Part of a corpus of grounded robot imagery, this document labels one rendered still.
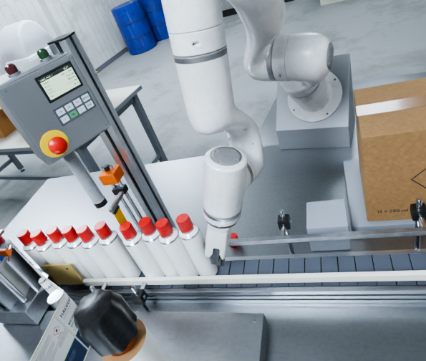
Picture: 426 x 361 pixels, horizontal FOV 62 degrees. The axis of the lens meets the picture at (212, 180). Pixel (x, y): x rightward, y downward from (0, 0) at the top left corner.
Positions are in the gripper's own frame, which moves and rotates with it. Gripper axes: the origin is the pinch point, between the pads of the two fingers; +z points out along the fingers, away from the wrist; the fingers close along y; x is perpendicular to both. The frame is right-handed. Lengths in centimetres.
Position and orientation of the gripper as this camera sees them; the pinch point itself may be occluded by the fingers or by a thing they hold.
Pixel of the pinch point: (218, 257)
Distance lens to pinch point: 90.0
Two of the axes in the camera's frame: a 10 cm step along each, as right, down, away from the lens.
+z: -0.4, 7.6, 6.5
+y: -2.0, 6.3, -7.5
